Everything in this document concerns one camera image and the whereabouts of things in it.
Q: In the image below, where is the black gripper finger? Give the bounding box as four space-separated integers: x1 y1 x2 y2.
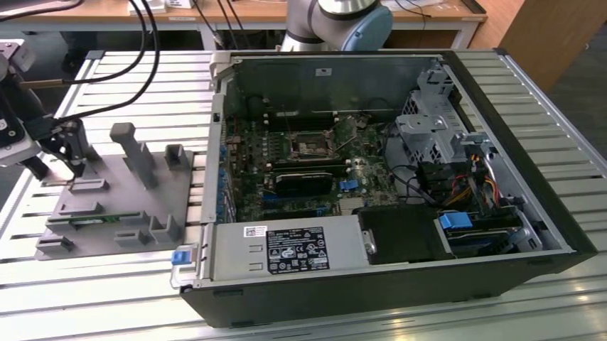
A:
46 119 99 181
18 153 49 181

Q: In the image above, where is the CPU socket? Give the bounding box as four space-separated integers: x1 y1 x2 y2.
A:
287 131 340 161

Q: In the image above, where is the grey plastic parts rack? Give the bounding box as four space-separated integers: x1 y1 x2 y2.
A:
34 122 194 262

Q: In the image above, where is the green RAM stick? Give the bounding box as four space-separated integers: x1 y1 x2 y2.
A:
69 212 141 225

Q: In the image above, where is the white box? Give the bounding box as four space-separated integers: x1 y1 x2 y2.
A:
127 0 167 16

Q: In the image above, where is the silver power supply with label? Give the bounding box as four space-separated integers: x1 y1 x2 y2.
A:
207 215 373 281

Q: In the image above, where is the black graphics card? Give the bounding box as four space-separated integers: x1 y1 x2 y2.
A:
273 171 333 199

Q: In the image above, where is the black RAM stick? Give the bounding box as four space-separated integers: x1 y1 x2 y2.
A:
270 161 346 175

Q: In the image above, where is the wooden desk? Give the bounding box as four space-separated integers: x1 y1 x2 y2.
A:
0 0 489 50

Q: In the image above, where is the metal locking lever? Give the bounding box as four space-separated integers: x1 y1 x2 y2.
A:
329 129 345 160

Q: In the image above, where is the metal socket cover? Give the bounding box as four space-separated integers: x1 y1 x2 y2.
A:
330 114 369 150

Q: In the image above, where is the silver chipset heatsink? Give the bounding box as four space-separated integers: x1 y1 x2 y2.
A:
340 197 372 215

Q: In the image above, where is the green motherboard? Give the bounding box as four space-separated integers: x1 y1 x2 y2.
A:
219 115 418 223

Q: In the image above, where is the black open PC case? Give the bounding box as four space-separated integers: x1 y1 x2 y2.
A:
167 48 598 328

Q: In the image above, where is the silver metal drive cage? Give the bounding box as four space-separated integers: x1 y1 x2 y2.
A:
392 69 498 168

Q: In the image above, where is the black plastic shroud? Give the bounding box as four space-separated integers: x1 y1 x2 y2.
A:
356 205 454 266

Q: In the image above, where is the blue disk carrier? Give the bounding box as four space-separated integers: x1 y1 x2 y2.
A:
437 211 473 234

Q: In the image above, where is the wooden cabinet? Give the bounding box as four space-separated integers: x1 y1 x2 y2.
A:
473 0 607 93

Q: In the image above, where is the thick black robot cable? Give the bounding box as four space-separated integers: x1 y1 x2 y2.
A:
50 0 161 121

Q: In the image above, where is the black internal cable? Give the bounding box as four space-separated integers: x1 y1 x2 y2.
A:
385 165 441 207

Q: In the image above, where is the yellow and red wire bundle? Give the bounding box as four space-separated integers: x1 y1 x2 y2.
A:
444 173 502 207

